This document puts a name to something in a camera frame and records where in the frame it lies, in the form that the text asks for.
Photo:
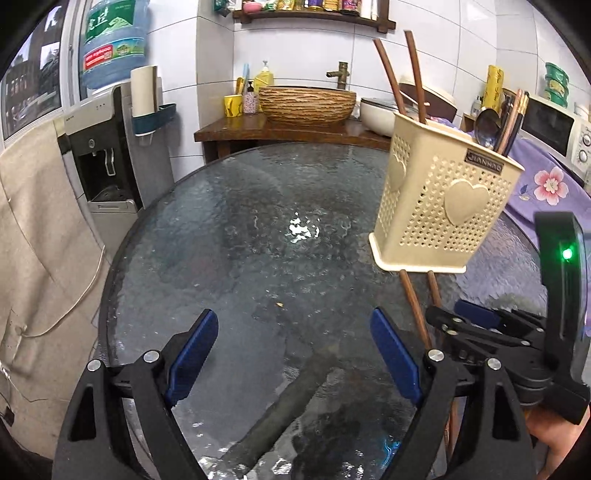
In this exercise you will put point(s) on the white microwave oven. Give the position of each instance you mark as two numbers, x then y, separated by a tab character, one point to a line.
563	134

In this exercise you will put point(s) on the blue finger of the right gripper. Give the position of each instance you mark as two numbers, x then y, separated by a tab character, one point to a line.
477	314
471	343

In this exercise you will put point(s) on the cream plastic utensil holder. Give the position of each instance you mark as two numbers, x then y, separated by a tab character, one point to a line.
443	193

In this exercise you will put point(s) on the water dispenser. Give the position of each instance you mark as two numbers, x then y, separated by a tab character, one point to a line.
122	161

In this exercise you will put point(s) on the brown white rice cooker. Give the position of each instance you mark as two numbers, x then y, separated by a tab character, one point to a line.
438	104

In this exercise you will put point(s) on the yellow roll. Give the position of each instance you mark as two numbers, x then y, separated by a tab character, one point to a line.
493	93

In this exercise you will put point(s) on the wooden counter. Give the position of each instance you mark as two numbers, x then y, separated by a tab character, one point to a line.
231	135

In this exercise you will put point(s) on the woven basket sink basin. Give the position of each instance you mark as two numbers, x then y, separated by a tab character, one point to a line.
306	105

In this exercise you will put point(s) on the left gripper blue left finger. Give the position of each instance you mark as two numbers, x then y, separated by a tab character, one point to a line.
185	354

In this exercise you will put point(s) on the white pan with lid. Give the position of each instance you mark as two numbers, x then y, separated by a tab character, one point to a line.
378	116

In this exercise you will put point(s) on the purple floral cloth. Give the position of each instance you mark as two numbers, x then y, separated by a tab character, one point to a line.
543	186

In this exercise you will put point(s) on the brass faucet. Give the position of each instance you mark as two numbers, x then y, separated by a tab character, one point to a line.
341	75

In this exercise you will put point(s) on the dark wooden-handled spoon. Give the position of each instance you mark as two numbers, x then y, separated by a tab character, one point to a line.
487	128

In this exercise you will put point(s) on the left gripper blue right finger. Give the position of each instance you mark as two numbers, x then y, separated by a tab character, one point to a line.
402	366

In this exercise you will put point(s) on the round glass table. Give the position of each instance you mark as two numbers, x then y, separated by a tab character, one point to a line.
274	240

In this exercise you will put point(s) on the green containers stack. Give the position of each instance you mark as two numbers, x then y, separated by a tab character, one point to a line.
557	85

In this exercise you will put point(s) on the wooden wall shelf mirror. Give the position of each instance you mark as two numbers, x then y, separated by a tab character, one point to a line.
382	24

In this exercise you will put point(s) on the right hand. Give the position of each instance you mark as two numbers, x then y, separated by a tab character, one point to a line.
558	434

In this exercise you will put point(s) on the yellow mug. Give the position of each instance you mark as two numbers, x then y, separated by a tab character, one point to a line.
233	106

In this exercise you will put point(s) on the window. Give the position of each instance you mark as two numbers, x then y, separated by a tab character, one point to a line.
30	88

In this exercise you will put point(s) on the beige curtain cloth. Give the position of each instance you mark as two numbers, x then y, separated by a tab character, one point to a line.
52	274

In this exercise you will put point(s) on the paper cup tube holder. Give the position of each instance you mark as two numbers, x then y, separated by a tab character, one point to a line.
147	103

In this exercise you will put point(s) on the yellow soap bottle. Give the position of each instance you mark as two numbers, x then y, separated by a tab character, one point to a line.
263	79

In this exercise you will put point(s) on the green packet on wall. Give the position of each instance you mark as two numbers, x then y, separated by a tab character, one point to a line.
223	7

